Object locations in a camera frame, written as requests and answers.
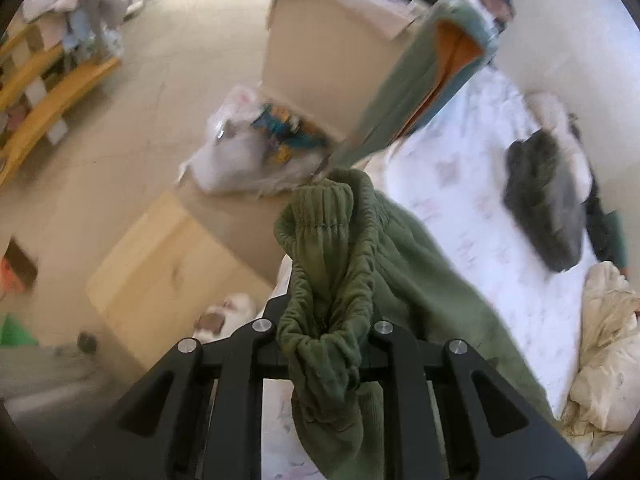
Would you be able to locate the white plush slipper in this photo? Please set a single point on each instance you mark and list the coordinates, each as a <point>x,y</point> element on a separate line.
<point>225,317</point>

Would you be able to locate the cream bear print quilt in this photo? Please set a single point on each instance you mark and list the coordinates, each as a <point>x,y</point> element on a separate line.
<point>605,360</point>

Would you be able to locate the dark grey folded pants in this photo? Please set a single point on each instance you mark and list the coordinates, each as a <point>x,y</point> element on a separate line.
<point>525,195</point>

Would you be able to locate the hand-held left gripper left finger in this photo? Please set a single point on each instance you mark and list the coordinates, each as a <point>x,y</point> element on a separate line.
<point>250,347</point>

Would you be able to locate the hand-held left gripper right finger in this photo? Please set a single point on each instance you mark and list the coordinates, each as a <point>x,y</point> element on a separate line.
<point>400,355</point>

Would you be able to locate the dark olive folded pants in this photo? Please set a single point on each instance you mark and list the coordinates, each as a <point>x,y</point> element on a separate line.
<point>565,200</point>

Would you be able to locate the small dark round object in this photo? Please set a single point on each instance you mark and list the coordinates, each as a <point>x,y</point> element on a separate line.
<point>87,342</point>

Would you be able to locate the beige cardboard box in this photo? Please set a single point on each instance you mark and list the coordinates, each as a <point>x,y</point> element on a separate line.
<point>330,60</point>

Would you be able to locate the blue yellow packets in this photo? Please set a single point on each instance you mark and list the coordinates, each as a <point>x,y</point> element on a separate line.
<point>285,130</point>

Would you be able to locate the teal bed end board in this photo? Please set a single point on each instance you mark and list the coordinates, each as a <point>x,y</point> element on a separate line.
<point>425,75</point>

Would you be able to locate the teal pillow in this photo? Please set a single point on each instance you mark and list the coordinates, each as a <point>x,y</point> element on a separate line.
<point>617,240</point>

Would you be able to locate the black clothes heap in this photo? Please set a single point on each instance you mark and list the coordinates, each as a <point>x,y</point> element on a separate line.
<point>602,225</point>

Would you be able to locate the flat cardboard box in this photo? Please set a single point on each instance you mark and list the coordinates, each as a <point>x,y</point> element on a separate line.
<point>165,270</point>

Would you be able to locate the orange object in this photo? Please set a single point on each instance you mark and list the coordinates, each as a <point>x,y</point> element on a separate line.
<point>10,275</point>

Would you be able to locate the white plastic bag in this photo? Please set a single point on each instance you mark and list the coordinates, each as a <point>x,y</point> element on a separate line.
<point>235,160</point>

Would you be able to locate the green plastic object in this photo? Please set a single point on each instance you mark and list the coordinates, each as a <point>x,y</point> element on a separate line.
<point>15,330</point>

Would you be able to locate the green pants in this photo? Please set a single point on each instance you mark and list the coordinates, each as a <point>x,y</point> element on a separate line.
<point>340,260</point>

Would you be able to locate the bed with floral sheet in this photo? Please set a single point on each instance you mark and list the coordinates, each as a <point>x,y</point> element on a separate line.
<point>465,195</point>

